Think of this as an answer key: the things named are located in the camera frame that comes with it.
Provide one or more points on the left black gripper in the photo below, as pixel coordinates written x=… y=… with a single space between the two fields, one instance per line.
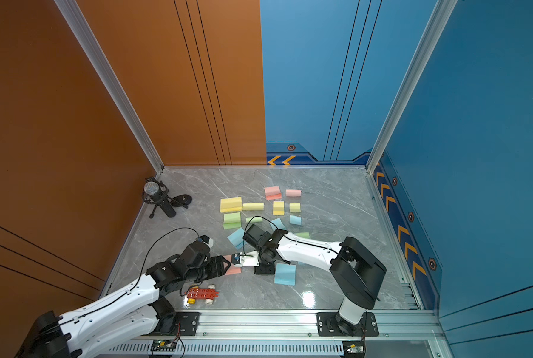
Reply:
x=217 y=265

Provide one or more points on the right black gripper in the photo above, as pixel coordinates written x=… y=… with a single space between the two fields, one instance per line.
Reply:
x=262 y=271

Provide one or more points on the pink memo pad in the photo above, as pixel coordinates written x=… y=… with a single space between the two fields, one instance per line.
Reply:
x=232 y=269
x=273 y=193

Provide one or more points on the torn small green page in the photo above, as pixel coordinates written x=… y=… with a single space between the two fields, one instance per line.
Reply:
x=254 y=220

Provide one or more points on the light blue memo pad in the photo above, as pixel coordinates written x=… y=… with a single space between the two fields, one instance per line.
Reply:
x=236 y=238

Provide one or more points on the torn blue page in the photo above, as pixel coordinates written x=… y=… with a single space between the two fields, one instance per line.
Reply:
x=295 y=220

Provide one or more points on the torn large yellow page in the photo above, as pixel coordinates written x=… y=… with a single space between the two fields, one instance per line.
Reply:
x=252 y=206

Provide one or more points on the small green memo pad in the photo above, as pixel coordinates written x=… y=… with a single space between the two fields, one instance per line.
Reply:
x=232 y=220

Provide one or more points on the large yellow memo pad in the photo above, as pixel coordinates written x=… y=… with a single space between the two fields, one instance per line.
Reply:
x=231 y=205

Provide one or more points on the torn pink page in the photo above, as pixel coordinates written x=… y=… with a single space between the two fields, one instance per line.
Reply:
x=293 y=193

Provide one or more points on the blue curved memo pad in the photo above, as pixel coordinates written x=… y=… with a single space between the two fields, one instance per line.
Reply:
x=277 y=224

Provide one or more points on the small yellow memo pad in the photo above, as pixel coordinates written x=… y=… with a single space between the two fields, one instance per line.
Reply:
x=278 y=208

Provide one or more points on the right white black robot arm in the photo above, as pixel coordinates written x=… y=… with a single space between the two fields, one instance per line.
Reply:
x=358 y=273

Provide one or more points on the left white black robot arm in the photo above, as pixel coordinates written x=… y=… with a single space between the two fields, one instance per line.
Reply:
x=140 y=308

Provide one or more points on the red toy brick car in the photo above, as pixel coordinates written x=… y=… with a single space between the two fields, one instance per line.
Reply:
x=206 y=294

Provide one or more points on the left green circuit board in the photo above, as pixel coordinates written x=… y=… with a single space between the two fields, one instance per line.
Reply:
x=164 y=346

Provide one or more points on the right circuit board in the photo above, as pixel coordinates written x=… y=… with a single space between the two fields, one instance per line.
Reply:
x=354 y=349

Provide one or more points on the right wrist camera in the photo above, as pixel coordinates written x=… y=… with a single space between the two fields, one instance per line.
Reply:
x=245 y=260

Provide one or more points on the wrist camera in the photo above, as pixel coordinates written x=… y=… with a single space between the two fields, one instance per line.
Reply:
x=207 y=240
x=245 y=260

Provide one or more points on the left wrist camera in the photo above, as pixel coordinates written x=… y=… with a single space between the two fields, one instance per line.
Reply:
x=207 y=240

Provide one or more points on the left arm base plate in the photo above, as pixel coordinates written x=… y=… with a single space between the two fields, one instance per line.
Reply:
x=183 y=324

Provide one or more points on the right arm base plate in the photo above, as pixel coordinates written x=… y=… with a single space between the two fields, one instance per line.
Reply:
x=331 y=324

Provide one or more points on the aluminium front rail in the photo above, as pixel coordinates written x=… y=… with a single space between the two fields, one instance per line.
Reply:
x=294 y=333

